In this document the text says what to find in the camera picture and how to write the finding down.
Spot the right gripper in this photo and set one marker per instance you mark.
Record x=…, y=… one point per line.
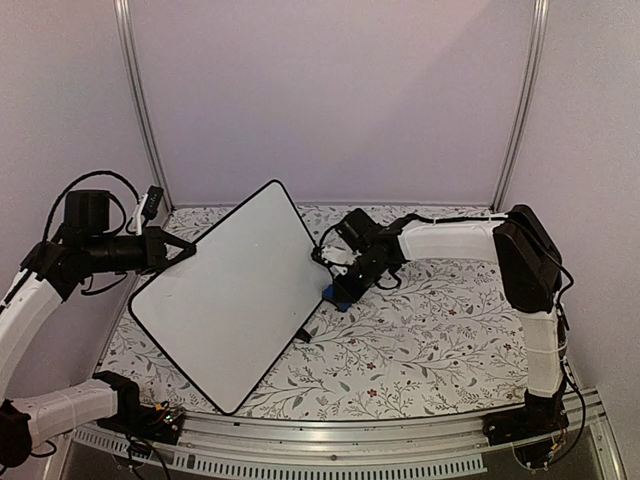
x=355, y=293

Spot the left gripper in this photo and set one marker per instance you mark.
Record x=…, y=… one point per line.
x=155, y=251

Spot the blue whiteboard eraser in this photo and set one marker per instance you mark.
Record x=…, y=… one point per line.
x=336, y=296

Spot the white whiteboard black frame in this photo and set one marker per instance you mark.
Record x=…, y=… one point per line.
x=225, y=315

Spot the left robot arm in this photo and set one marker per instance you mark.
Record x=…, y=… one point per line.
x=78, y=243

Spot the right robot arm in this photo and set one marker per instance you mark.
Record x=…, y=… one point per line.
x=534, y=278

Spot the floral patterned table mat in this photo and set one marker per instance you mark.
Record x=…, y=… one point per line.
x=438, y=338

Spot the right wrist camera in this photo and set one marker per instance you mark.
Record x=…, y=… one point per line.
x=335, y=259

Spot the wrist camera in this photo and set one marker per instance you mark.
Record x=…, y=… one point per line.
x=145, y=211
x=335, y=259

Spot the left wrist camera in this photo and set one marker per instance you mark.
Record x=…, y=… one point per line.
x=145, y=211

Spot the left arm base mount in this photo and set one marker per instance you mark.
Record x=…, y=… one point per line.
x=160, y=423

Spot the front aluminium rail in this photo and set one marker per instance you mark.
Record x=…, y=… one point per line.
x=438, y=447

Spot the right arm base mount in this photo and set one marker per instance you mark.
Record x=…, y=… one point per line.
x=538, y=417

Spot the left aluminium corner post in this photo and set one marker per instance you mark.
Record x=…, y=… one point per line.
x=125, y=29

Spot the aluminium corner post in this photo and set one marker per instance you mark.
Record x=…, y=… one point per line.
x=125, y=29
x=532, y=66

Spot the right aluminium corner post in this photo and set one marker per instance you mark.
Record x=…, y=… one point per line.
x=532, y=66

